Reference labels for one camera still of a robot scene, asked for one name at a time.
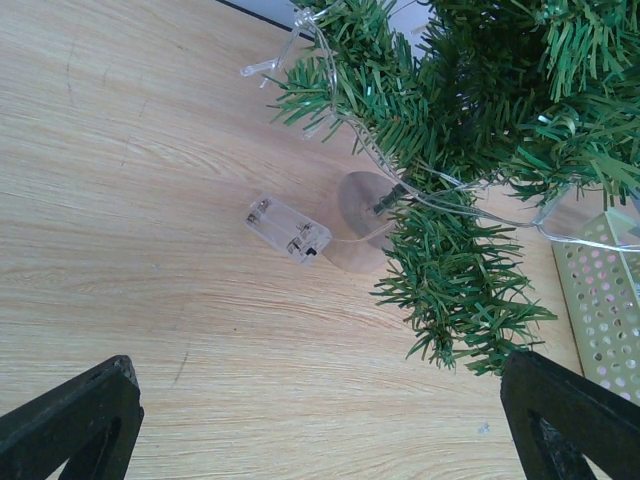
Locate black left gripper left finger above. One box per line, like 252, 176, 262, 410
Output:
1, 355, 144, 479

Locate green perforated plastic basket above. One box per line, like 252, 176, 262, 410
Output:
552, 208, 639, 404

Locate clear battery box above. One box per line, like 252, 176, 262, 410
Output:
243, 194, 332, 266

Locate clear led string lights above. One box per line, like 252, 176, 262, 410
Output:
242, 1, 639, 231

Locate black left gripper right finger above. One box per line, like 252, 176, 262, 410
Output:
500, 351, 639, 479

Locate small green christmas tree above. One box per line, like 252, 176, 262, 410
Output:
277, 1, 639, 375

